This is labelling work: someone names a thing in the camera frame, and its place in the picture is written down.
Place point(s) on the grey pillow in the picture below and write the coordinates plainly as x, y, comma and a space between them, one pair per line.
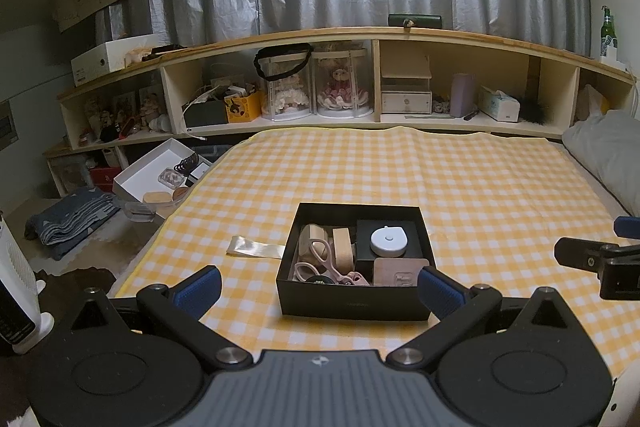
605, 152

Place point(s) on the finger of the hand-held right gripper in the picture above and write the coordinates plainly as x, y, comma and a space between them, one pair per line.
627, 226
580, 252

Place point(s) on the beige satin ribbon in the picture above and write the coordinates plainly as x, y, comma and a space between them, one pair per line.
255, 248

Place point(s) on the folded blue cloth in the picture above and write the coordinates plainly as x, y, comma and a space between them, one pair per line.
70, 222

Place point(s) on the oval wooden box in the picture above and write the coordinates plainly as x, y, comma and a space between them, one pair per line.
159, 198

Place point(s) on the pinkish brown case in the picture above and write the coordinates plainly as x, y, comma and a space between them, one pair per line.
387, 269

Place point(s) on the black headband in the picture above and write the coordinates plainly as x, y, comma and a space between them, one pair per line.
285, 48

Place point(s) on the red bag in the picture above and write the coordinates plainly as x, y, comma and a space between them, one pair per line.
106, 179

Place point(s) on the dark storage box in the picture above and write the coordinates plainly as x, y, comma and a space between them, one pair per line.
205, 114

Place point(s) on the yellow printed box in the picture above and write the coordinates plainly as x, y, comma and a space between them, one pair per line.
242, 109

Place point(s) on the clear plastic container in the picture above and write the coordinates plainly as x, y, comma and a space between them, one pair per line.
140, 213

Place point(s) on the black feather duster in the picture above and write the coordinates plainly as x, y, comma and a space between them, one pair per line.
535, 109

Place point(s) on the yellow checked mat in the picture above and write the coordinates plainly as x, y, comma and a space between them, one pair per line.
400, 167

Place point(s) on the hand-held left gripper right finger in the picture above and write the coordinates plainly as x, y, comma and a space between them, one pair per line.
440, 292

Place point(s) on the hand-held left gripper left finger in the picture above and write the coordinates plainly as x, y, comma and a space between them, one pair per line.
197, 292

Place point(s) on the white round tape measure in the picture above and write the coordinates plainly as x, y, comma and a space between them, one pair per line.
387, 239

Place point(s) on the black round tin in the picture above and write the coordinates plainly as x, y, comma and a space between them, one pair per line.
321, 281

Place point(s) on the clear plastic case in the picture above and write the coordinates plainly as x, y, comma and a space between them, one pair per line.
171, 179

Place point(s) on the white power strip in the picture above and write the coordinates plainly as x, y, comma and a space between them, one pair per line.
615, 64

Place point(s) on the green glass bottle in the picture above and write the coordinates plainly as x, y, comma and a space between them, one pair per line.
607, 32

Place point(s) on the tissue box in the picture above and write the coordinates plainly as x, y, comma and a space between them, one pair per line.
500, 107

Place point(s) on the white cardboard box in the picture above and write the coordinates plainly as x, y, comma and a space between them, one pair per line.
100, 62

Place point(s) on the black pen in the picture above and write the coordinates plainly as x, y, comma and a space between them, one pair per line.
471, 114

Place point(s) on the white charger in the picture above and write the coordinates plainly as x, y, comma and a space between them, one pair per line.
611, 53

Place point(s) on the dark green case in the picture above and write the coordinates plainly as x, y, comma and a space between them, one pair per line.
420, 20

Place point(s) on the black hair claw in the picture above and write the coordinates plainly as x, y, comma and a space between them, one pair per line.
185, 164

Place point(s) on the white tower heater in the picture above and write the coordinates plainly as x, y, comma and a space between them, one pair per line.
15, 267

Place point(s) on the pink scissors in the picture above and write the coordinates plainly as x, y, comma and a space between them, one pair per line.
352, 278

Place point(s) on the white shallow box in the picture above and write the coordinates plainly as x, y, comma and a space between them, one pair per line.
150, 167

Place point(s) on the white plastic bag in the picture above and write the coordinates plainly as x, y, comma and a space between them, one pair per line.
590, 102

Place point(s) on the long wooden shelf unit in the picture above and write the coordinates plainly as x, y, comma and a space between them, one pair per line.
350, 33

